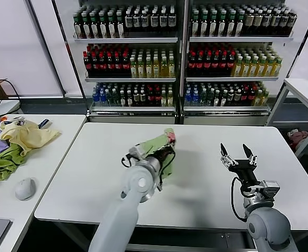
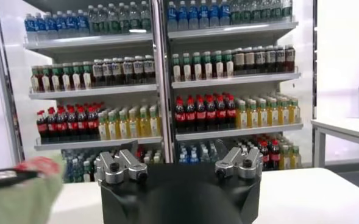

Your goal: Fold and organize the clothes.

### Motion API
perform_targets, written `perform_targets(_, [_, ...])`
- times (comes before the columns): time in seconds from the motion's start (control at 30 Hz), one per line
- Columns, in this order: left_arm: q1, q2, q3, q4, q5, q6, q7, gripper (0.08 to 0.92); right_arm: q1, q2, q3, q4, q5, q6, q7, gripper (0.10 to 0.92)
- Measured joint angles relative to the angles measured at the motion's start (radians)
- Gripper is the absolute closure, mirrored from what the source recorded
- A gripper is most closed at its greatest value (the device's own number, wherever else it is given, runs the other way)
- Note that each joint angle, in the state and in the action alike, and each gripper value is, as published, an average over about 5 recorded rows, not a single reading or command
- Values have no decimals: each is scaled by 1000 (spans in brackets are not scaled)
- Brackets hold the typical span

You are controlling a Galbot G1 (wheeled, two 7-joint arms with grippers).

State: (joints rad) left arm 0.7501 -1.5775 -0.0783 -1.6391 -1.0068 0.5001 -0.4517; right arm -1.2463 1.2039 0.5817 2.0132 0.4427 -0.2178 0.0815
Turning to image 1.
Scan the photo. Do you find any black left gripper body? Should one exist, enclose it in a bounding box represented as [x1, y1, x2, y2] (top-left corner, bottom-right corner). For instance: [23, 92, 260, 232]
[153, 146, 176, 161]

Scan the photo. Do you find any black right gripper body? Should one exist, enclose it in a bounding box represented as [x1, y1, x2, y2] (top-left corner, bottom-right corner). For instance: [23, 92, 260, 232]
[229, 158, 259, 188]

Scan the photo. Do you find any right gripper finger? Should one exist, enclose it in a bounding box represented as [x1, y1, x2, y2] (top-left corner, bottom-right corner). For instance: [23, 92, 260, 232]
[219, 142, 238, 170]
[242, 143, 258, 166]

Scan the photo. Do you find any light green t-shirt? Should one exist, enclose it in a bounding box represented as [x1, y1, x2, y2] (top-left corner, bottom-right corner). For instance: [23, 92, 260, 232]
[134, 128, 178, 184]

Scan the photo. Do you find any pink clothes pile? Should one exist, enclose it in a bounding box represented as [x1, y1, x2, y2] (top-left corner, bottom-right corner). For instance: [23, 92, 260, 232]
[286, 128, 308, 148]

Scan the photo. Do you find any dark table underframe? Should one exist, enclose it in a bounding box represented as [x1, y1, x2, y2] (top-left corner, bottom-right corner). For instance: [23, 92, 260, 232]
[48, 220, 252, 252]

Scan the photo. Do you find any white drinks display shelf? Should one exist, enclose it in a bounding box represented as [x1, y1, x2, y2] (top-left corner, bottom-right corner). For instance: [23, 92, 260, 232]
[181, 0, 308, 127]
[53, 0, 186, 125]

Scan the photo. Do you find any blue striped white cloth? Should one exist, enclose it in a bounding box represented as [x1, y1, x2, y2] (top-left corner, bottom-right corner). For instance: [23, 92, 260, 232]
[38, 118, 52, 130]

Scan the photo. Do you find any green cap white label bottle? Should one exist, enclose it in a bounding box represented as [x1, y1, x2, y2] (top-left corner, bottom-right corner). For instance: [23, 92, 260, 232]
[116, 12, 125, 39]
[90, 13, 99, 39]
[199, 12, 209, 37]
[190, 12, 200, 37]
[107, 12, 117, 39]
[217, 12, 227, 37]
[226, 12, 235, 37]
[208, 12, 218, 37]
[99, 13, 108, 39]
[74, 13, 83, 39]
[82, 13, 91, 39]
[235, 12, 244, 37]

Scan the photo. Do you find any white cap dark label bottle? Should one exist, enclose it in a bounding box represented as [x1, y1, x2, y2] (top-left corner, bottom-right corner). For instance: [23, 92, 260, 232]
[150, 7, 159, 32]
[141, 7, 150, 32]
[288, 12, 297, 36]
[262, 10, 272, 36]
[125, 7, 134, 32]
[159, 7, 168, 32]
[280, 10, 289, 36]
[133, 7, 141, 32]
[168, 6, 177, 32]
[271, 10, 281, 36]

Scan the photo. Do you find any pale yellow garment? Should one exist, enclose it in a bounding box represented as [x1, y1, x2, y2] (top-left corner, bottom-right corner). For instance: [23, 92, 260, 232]
[0, 118, 62, 157]

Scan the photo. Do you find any beige label dark bottle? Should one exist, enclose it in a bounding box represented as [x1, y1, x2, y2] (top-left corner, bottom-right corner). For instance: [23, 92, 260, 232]
[244, 12, 254, 36]
[253, 10, 263, 36]

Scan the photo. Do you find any grey computer mouse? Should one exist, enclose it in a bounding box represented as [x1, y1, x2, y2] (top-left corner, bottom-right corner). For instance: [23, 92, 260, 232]
[14, 177, 37, 202]

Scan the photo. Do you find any crumpled green garment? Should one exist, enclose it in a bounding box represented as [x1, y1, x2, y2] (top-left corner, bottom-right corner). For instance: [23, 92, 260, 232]
[0, 143, 27, 182]

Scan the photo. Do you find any brown cardboard box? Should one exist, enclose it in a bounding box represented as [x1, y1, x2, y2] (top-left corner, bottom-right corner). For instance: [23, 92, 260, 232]
[0, 78, 9, 99]

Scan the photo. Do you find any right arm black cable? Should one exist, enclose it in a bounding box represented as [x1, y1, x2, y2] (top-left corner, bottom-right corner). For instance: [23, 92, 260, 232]
[231, 176, 249, 223]

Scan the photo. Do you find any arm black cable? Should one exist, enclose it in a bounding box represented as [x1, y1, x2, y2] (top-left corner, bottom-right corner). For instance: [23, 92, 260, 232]
[120, 149, 177, 193]
[231, 176, 249, 223]

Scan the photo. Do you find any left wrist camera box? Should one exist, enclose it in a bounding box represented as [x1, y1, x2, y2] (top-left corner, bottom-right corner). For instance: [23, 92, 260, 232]
[129, 145, 146, 160]

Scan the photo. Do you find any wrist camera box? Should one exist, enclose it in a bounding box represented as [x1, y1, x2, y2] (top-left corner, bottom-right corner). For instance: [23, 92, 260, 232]
[260, 180, 280, 199]
[129, 145, 146, 160]

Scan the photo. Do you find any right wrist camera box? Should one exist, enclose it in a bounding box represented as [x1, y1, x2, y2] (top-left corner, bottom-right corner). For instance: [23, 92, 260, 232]
[260, 180, 280, 199]

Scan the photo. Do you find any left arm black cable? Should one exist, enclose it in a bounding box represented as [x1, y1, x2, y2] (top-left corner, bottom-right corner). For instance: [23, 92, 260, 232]
[120, 149, 177, 193]

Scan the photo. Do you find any white metal-frame table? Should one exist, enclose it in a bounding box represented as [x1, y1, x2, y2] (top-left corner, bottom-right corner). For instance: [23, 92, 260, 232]
[265, 78, 308, 158]

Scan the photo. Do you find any grey partition frame post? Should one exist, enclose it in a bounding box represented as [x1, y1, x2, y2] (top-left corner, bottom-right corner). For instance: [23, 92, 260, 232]
[25, 0, 67, 98]

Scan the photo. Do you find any thin black desk cable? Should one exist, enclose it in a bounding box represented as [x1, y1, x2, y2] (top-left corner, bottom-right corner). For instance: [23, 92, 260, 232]
[0, 78, 21, 102]

